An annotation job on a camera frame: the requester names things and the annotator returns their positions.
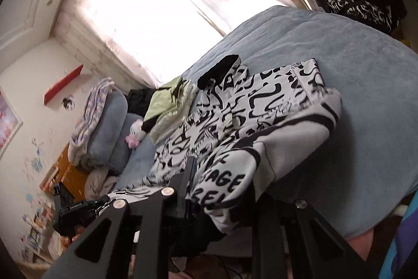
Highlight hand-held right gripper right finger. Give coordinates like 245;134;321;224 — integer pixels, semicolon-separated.
253;181;368;279

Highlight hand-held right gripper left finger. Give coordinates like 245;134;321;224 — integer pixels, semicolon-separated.
41;156;198;279

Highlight black white printed jacket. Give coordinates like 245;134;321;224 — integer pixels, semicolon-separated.
108;54;343;235

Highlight black clothes pile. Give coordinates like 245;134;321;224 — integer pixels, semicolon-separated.
126;89;160;119

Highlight person's left hand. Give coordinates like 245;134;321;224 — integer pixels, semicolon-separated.
63;225;82;242

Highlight wooden nightstand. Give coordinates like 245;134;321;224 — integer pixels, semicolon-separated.
39;143;90;201

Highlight beige crumpled cloth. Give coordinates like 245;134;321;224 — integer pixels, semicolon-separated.
84;167;118;201

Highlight blue pillow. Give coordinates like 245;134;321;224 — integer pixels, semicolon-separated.
86;91;128;165
111;112;144;173

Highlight folded green and cream jackets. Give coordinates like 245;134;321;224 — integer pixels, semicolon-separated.
150;81;200;145

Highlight pink white cat plush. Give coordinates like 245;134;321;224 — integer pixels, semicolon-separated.
125;119;146;149

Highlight folded green jacket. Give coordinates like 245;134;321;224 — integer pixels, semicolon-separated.
143;76;183;132

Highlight floral purple quilt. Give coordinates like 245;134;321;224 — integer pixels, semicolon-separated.
68;77;115;167

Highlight teal purple clothing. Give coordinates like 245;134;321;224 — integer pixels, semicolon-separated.
379;192;418;279

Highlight blue fleece blanket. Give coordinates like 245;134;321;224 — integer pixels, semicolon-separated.
118;5;418;238

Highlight black white patterned garment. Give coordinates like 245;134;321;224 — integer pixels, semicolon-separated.
326;0;394;33

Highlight wall poster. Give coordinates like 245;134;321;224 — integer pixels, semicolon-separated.
0;86;24;157

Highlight red wall shelf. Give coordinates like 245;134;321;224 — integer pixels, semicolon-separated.
44;64;84;105

